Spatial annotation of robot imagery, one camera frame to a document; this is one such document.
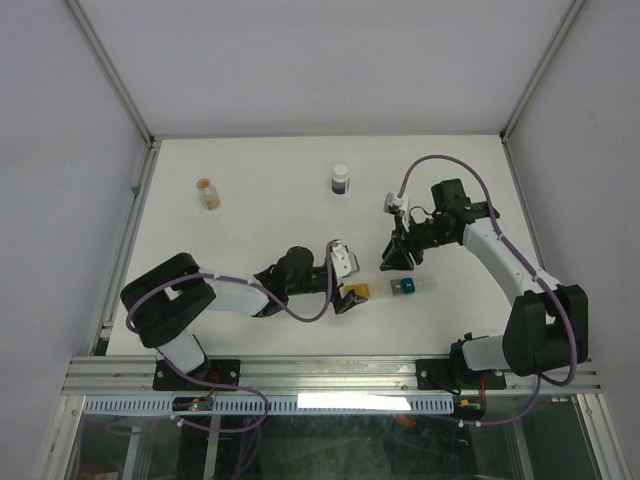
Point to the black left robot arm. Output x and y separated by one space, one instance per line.
165 301

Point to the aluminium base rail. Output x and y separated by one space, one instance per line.
112 375

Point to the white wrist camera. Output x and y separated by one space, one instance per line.
396 204
344 261

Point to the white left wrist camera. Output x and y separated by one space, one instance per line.
344 261

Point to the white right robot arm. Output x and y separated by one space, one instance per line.
548 323

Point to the white slotted cable duct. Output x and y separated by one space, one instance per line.
304 403

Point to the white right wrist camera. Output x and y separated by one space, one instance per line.
396 204

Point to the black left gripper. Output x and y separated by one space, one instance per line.
347 301

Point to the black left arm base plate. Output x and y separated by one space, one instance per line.
219 371

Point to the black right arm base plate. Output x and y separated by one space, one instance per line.
447 375

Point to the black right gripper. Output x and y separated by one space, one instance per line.
396 255

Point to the weekly pill organizer strip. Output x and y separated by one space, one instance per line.
394 286

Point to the clear glass bottle orange cap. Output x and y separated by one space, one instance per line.
208 194

